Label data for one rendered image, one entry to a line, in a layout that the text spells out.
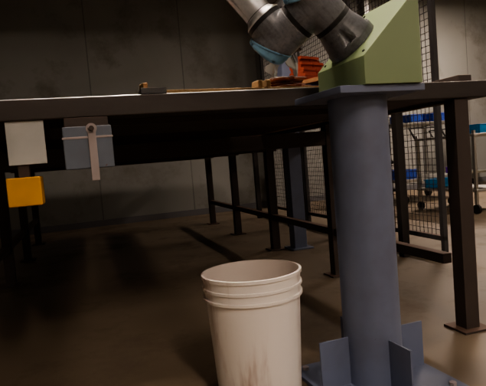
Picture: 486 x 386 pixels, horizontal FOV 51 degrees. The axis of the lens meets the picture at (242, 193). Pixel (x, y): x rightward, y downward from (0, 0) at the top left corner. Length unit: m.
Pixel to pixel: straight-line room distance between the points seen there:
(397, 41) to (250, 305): 0.81
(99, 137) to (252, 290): 0.61
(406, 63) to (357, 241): 0.50
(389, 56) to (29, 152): 1.02
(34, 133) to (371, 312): 1.08
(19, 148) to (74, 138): 0.15
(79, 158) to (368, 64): 0.83
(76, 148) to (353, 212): 0.80
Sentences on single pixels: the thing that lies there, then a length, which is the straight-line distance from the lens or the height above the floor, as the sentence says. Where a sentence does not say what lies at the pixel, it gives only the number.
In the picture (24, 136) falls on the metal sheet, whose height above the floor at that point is 0.81.
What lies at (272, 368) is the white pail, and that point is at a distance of 1.50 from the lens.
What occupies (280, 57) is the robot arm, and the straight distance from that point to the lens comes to 1.54.
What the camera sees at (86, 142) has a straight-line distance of 1.52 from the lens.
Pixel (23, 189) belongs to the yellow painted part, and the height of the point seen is 0.67.
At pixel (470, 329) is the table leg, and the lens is 2.12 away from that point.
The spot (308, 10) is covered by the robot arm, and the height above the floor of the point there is 1.09.
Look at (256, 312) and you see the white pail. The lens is 1.43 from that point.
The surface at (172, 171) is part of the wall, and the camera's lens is 6.85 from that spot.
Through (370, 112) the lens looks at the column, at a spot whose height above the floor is 0.80.
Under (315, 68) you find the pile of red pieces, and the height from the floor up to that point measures 1.15.
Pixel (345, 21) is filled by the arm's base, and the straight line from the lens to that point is 1.51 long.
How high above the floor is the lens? 0.70
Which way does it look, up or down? 4 degrees down
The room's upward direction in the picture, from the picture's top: 5 degrees counter-clockwise
